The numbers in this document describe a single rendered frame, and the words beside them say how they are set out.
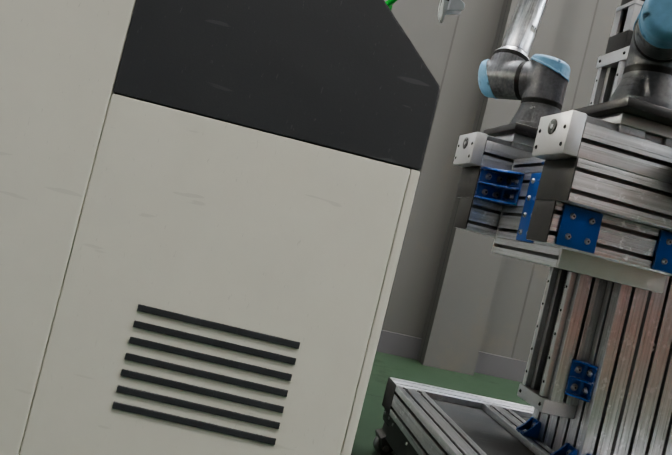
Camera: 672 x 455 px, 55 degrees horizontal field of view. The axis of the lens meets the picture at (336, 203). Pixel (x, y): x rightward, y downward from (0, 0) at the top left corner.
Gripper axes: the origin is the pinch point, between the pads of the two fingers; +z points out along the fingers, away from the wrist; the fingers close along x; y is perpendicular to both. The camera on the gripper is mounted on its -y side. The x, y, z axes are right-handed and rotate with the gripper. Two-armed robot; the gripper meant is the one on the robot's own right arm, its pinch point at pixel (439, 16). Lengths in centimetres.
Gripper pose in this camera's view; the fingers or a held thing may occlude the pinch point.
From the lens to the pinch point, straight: 175.9
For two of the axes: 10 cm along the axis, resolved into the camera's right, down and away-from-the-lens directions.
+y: 9.7, 2.4, 0.5
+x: -0.5, 0.1, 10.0
